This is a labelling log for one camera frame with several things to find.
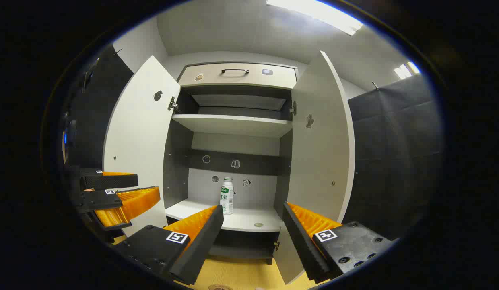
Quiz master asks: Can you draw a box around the grey and white cabinet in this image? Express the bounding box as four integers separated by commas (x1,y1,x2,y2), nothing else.
163,60,299,265

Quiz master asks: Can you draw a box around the white cabinet door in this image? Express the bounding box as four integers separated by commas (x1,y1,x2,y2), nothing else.
103,55,181,238
274,50,356,284

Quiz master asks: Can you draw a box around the small ceiling light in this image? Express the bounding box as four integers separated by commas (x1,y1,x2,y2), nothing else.
394,61,420,80

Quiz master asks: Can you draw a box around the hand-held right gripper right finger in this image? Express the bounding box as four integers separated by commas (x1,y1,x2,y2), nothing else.
282,202,396,284

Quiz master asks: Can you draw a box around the beige cabinet drawer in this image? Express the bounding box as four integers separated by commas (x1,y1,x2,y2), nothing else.
178,62,297,90

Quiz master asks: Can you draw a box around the long ceiling light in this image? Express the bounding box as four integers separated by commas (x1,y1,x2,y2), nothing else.
266,0,363,36

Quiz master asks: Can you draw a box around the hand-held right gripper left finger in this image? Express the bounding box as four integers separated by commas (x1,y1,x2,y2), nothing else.
112,205,225,285

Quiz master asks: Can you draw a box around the white cabinet shelf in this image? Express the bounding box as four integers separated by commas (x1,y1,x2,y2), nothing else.
165,198,283,232
172,114,293,138

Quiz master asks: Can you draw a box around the white plastic bottle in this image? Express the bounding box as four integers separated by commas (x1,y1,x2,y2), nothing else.
220,176,235,215

